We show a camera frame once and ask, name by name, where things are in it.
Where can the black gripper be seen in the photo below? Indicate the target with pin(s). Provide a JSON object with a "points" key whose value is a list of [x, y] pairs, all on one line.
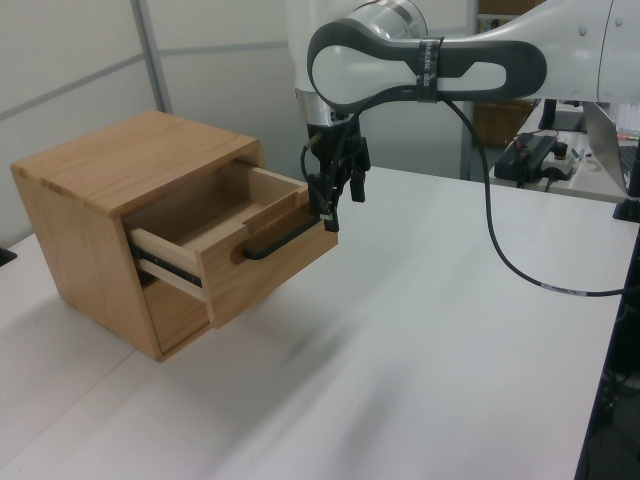
{"points": [[332, 142]]}

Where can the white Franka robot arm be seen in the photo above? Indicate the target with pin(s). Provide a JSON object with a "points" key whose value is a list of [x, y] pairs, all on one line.
{"points": [[350, 65]]}

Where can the wooden drawer with grooved front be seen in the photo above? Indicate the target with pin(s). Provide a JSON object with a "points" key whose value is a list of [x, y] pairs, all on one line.
{"points": [[175, 315]]}

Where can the brown cardboard box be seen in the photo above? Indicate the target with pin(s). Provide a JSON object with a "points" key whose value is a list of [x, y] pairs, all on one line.
{"points": [[500, 122]]}

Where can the black power supply box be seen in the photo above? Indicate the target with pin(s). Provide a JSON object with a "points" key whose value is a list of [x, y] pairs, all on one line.
{"points": [[525, 157]]}

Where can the emergency stop button box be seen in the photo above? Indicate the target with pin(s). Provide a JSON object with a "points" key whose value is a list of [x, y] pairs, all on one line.
{"points": [[559, 162]]}

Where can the white office desk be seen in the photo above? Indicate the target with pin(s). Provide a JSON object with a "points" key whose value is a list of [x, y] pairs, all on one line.
{"points": [[585, 186]]}

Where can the wooden cabinet housing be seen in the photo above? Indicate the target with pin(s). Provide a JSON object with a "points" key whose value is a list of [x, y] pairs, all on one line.
{"points": [[80, 200]]}

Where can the silver laptop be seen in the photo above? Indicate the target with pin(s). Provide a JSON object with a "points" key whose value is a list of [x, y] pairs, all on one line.
{"points": [[605, 145]]}

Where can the black monitor stand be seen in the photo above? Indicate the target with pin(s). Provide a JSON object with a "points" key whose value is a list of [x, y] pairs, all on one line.
{"points": [[631, 200]]}

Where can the black table clamp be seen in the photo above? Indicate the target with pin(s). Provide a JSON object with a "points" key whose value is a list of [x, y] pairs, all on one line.
{"points": [[6, 255]]}

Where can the grey partition frame post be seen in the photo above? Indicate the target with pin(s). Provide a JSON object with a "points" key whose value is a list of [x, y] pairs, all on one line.
{"points": [[152, 55]]}

